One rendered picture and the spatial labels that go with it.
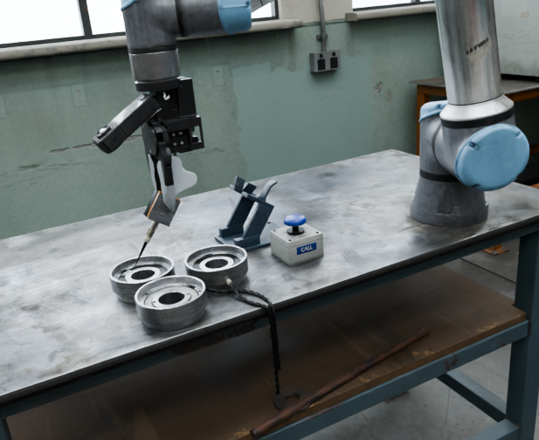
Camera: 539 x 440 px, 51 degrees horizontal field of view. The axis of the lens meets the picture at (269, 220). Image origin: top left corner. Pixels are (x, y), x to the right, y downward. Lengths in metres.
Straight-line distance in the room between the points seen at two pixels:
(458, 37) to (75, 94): 1.79
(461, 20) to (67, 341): 0.75
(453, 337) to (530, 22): 1.96
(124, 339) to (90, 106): 1.73
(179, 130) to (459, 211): 0.55
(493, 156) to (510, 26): 2.08
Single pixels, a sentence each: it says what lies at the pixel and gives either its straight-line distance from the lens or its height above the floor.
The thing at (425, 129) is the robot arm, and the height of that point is 0.98.
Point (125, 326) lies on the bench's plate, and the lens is 0.89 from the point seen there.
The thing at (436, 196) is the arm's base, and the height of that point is 0.86.
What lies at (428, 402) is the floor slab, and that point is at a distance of 1.98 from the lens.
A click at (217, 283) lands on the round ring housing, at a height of 0.82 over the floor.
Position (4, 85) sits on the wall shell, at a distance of 2.45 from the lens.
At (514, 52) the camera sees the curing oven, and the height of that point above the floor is 0.91.
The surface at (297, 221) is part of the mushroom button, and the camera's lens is 0.99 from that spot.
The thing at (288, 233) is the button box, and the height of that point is 0.85.
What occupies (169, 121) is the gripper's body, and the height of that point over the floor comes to 1.07.
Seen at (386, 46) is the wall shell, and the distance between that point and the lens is 3.13.
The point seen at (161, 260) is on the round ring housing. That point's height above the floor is 0.83.
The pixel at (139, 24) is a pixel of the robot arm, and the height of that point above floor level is 1.22.
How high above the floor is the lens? 1.23
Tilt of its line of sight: 21 degrees down
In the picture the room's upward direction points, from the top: 5 degrees counter-clockwise
